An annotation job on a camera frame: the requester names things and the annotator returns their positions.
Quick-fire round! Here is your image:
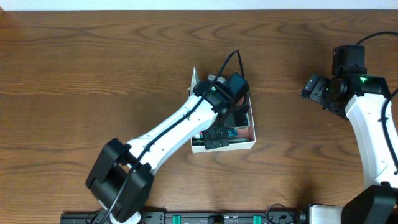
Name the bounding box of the Colgate toothpaste tube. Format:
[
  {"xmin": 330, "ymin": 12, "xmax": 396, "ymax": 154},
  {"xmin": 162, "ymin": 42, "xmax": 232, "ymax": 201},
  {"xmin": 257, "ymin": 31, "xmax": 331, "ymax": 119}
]
[{"xmin": 193, "ymin": 128, "xmax": 238, "ymax": 139}]

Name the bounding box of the green white toothbrush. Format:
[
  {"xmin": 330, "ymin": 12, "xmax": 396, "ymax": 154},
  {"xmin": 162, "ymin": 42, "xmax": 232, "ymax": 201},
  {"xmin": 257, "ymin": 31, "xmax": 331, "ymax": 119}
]
[{"xmin": 192, "ymin": 138, "xmax": 249, "ymax": 146}]

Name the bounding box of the white Pantene tube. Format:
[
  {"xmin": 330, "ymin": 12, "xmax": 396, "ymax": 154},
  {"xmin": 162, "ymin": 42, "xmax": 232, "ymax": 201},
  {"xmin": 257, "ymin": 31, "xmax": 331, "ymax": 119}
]
[{"xmin": 190, "ymin": 67, "xmax": 200, "ymax": 90}]

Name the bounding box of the purple hand soap pump bottle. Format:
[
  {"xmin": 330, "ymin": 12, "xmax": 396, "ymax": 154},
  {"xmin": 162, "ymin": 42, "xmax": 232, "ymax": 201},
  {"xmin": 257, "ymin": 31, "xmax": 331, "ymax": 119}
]
[{"xmin": 207, "ymin": 74, "xmax": 226, "ymax": 83}]

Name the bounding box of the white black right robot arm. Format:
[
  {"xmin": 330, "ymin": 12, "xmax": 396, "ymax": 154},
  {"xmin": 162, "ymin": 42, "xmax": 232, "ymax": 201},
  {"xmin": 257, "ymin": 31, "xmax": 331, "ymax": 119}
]
[{"xmin": 300, "ymin": 74, "xmax": 397, "ymax": 223}]

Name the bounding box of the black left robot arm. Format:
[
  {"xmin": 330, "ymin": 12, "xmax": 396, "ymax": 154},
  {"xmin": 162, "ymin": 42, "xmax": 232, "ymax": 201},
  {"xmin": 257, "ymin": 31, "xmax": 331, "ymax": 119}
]
[{"xmin": 85, "ymin": 78, "xmax": 249, "ymax": 223}]

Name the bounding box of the white box pink interior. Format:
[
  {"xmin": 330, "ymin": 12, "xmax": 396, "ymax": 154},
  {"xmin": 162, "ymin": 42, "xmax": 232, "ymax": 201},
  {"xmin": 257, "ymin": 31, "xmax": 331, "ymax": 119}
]
[{"xmin": 190, "ymin": 101, "xmax": 256, "ymax": 153}]

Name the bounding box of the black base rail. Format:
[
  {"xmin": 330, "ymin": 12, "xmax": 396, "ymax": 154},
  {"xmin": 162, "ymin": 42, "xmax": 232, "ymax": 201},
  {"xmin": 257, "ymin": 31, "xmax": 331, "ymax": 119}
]
[{"xmin": 60, "ymin": 207, "xmax": 309, "ymax": 224}]

